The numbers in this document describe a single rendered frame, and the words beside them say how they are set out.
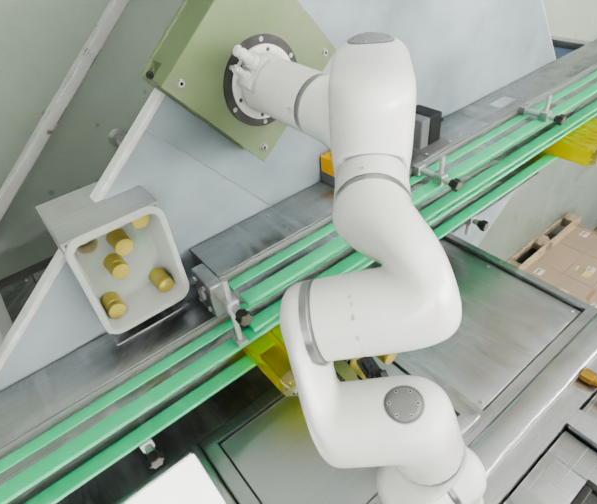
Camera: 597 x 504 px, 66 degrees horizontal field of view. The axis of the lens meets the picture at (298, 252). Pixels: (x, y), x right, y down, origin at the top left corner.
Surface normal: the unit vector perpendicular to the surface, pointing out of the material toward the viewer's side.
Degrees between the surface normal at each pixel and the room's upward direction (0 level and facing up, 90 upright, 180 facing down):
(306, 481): 90
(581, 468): 90
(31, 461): 90
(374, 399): 98
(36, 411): 90
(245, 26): 1
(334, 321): 67
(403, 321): 56
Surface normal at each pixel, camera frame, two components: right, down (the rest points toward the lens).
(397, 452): -0.17, 0.42
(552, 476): -0.10, -0.76
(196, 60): 0.61, 0.47
